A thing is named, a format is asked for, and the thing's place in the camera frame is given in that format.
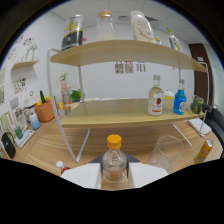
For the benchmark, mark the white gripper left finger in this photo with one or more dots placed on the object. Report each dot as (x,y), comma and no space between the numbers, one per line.
(81,175)

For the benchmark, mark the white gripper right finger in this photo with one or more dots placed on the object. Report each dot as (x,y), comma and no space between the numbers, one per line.
(148,173)

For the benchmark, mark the clear bottle orange cap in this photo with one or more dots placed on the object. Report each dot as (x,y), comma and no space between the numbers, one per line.
(114,163)

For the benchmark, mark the yellow drink can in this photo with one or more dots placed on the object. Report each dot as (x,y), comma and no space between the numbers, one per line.
(204,151)

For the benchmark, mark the clear bottle green cap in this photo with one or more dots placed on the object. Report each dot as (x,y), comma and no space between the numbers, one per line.
(174,41)

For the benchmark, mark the clear drinking glass with ice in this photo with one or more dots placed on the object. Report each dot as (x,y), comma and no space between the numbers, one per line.
(166,153)

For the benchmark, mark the white two-tier wooden shelf rack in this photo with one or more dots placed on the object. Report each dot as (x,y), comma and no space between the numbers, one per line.
(116,113)

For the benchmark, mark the white cloth pouch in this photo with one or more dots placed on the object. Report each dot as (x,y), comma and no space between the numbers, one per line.
(200,126)

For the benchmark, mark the white bottle blue label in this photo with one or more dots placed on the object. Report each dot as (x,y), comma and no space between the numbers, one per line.
(34,121)

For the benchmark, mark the clear bottle red label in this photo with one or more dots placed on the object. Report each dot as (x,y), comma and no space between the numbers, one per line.
(155,101)

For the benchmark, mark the orange storage container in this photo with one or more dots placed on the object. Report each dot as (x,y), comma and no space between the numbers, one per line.
(45,111)

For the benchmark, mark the blue liquid bottle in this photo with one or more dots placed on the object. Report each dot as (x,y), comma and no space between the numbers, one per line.
(180,101)

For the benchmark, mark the black handbag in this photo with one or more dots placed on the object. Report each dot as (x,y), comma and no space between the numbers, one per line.
(8,146)

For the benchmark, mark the green potted plant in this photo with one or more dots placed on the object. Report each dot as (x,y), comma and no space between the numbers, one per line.
(75,96)

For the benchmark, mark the tall clear glass jar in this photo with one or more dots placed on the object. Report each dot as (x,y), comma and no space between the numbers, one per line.
(65,96)

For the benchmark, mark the glass jar of limes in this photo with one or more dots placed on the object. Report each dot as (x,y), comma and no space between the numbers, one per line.
(196,105)

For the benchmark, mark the black armchair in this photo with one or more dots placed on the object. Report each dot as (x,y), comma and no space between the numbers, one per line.
(216,125)

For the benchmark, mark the dark wooden muddler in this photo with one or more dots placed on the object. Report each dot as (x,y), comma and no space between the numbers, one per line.
(207,107)

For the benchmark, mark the brown door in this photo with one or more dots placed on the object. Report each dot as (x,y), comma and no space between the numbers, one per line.
(198,53)

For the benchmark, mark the small pink bottle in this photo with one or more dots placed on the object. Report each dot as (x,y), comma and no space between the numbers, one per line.
(84,40)

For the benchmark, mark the black silver tall canister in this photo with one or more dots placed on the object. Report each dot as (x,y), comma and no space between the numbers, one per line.
(72,33)

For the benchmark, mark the large white bottle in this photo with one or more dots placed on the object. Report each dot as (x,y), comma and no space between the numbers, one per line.
(141,28)

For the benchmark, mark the glass jar wooden lid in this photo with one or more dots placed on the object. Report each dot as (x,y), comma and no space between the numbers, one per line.
(105,28)

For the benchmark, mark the wooden wall shelf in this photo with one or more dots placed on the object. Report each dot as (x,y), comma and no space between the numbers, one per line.
(25,64)

